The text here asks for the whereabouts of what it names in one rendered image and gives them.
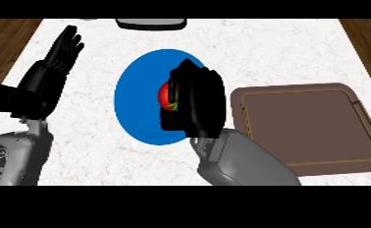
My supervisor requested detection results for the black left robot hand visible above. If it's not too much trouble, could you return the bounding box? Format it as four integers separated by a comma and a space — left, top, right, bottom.
0, 25, 86, 121

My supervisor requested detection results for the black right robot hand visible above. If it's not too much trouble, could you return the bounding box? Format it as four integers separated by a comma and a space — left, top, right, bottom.
158, 58, 229, 140

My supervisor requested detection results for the red tomato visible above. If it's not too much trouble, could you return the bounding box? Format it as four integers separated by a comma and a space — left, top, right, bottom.
158, 82, 180, 112

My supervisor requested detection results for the blue plate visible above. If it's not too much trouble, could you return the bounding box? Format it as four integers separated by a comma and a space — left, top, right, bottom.
114, 48, 211, 146

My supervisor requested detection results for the brown tray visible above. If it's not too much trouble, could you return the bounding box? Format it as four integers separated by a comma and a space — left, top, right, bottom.
230, 82, 371, 178

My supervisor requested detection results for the grey and black appliance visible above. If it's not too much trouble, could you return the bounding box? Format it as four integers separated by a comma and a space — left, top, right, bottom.
115, 19, 189, 31

